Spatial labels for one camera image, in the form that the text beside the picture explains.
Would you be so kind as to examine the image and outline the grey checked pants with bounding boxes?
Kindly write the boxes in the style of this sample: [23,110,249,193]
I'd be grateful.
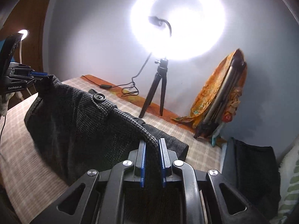
[24,74,190,224]

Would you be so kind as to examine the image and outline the small white clip lamp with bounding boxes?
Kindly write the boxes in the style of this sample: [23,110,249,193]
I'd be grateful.
[17,29,30,65]

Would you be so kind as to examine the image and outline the orange patterned cloth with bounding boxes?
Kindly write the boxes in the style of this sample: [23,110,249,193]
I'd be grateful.
[171,49,245,128]

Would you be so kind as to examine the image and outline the black tripod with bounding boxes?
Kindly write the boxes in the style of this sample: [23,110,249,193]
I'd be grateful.
[139,59,168,118]

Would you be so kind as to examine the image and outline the black fabric pile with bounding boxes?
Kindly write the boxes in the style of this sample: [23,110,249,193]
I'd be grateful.
[221,138,281,220]

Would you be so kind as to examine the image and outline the beige checked bed sheet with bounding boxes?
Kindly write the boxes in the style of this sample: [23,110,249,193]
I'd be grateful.
[1,77,221,223]

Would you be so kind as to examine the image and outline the white green leaf pillow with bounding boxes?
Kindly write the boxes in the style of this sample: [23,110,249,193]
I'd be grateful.
[270,136,298,223]

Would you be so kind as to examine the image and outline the black power cable with adapter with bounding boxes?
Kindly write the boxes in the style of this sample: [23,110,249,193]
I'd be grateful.
[81,53,152,98]

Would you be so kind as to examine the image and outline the white ring light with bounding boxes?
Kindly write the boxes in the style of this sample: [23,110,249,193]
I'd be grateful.
[129,0,227,61]

